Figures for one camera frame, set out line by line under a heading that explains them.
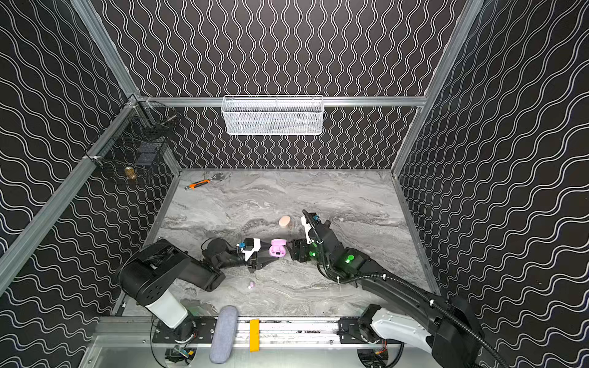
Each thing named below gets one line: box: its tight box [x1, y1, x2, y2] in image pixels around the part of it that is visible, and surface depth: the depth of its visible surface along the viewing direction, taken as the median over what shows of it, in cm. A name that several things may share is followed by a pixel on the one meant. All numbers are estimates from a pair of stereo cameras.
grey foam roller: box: [209, 305, 239, 365], surface depth 73 cm
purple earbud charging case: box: [268, 238, 287, 258], surface depth 78 cm
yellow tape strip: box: [250, 318, 260, 353], surface depth 76 cm
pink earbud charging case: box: [278, 215, 291, 227], surface depth 101 cm
